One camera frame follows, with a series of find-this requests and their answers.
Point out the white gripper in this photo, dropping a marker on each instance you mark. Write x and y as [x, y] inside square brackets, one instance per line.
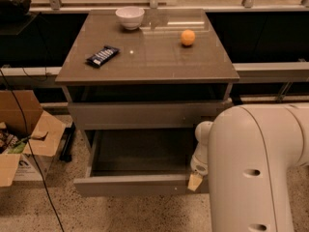
[199, 165]

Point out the grey drawer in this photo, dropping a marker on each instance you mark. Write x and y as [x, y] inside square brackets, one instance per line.
[138, 162]
[143, 115]

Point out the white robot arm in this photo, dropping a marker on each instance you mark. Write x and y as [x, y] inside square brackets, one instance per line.
[244, 155]

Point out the grey top drawer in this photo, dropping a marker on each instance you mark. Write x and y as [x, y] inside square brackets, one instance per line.
[143, 115]

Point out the grey drawer cabinet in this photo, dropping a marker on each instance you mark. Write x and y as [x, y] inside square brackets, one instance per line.
[152, 64]

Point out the open cardboard box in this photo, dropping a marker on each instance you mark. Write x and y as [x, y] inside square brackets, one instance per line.
[30, 138]

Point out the orange fruit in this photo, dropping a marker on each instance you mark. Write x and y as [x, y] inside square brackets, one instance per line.
[187, 37]

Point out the white bowl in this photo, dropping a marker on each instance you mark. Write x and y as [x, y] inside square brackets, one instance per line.
[130, 17]

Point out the black object on shelf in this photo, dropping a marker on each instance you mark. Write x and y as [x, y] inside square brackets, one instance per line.
[14, 7]

